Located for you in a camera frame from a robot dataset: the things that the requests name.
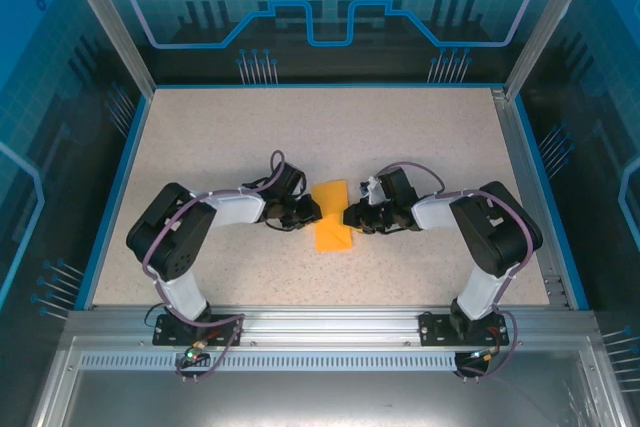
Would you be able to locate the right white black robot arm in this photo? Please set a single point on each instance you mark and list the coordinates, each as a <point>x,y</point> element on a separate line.
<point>435,212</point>

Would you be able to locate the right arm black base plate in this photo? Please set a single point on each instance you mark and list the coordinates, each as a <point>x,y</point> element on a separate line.
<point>432,329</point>

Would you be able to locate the aluminium mounting rail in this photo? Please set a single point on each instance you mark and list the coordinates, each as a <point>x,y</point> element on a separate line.
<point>325,324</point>

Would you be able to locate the aluminium frame post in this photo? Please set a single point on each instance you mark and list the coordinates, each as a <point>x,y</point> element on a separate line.
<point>547,22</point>
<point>115,32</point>

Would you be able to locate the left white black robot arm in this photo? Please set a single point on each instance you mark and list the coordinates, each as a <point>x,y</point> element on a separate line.
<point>237,209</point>

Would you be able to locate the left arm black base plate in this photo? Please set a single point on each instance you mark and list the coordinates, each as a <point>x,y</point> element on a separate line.
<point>225,329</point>

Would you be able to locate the aluminium side rail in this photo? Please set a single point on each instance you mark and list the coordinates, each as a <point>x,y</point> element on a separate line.
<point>517,147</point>

